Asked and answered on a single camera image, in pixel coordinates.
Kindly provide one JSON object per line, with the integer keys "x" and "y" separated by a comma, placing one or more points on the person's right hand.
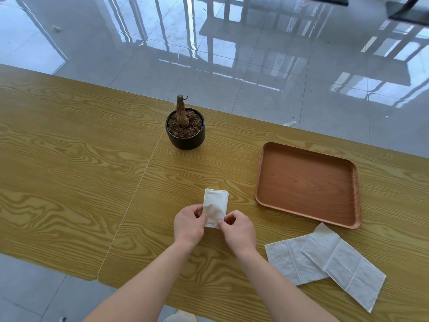
{"x": 240, "y": 234}

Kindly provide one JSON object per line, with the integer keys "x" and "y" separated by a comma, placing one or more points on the person's left hand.
{"x": 187, "y": 226}

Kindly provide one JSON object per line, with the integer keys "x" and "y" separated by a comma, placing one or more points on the person's left thumb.
{"x": 202, "y": 221}

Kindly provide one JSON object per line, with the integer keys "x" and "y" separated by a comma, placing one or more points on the person's right thumb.
{"x": 224, "y": 225}

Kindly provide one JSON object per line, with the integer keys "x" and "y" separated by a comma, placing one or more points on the white tissue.
{"x": 348, "y": 268}
{"x": 291, "y": 261}
{"x": 216, "y": 204}

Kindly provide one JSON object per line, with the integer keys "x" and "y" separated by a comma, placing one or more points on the person's right forearm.
{"x": 285, "y": 291}

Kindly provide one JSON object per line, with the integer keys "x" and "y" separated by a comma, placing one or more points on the person's left forearm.
{"x": 147, "y": 285}

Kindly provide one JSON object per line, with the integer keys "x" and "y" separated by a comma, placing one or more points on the unfolded white tissue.
{"x": 348, "y": 268}
{"x": 291, "y": 261}

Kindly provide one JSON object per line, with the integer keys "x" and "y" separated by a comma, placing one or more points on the black round plant pot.
{"x": 185, "y": 140}

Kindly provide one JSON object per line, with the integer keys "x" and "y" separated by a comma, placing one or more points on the brown wooden tray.
{"x": 308, "y": 184}

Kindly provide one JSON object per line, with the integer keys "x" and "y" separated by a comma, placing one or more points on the person's beige shoe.
{"x": 182, "y": 316}

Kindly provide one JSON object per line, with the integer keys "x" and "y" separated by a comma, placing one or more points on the brown cut plant stump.
{"x": 182, "y": 112}

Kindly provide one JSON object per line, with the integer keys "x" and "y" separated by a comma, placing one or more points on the clear plastic scrap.
{"x": 289, "y": 123}

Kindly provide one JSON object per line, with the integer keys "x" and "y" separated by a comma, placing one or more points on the small scrap of litter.
{"x": 57, "y": 29}

